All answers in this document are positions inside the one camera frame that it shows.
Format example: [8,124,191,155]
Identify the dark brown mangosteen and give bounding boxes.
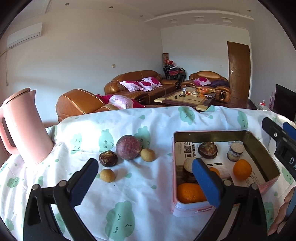
[99,150,118,167]

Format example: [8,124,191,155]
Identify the brown leather armchair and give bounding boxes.
[181,70,231,103]

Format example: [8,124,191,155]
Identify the white cloud-print tablecloth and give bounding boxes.
[1,107,287,240]

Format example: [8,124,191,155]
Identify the pink Genji biscuit tin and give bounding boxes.
[171,130,280,217]

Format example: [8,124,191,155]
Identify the purple passion fruit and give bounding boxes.
[116,135,142,160]

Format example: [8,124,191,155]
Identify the glass-top coffee table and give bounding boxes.
[154,87,217,112]

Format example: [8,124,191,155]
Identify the brown leather chaise sofa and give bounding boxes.
[56,89,120,123]

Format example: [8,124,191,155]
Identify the pink quilted pillow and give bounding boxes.
[108,95,133,109]

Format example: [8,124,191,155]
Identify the orange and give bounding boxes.
[177,183,207,203]
[209,167,220,177]
[233,159,252,181]

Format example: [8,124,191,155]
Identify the small jar with lid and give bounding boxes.
[227,142,244,162]

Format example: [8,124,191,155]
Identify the white wall air conditioner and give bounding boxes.
[6,22,43,49]

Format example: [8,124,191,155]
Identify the pink electric kettle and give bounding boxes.
[1,88,54,165]

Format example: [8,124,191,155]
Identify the dark mangosteen in tin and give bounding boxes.
[198,142,218,159]

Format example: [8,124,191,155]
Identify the yellow-green round fruit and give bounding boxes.
[100,169,116,183]

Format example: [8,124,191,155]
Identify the small yellow longan fruit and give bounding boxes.
[140,148,156,162]

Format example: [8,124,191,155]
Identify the brown wooden door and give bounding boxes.
[227,41,251,100]

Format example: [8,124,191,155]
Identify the white magenta floral cushion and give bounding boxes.
[120,81,144,92]

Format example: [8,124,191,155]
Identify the stacked dark chairs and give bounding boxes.
[162,53,186,82]

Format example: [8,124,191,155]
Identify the black television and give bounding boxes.
[273,84,295,121]

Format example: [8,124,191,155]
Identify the brown leather three-seat sofa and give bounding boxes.
[104,70,181,104]

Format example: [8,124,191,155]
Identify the armchair floral cushion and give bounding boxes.
[194,77,211,86]

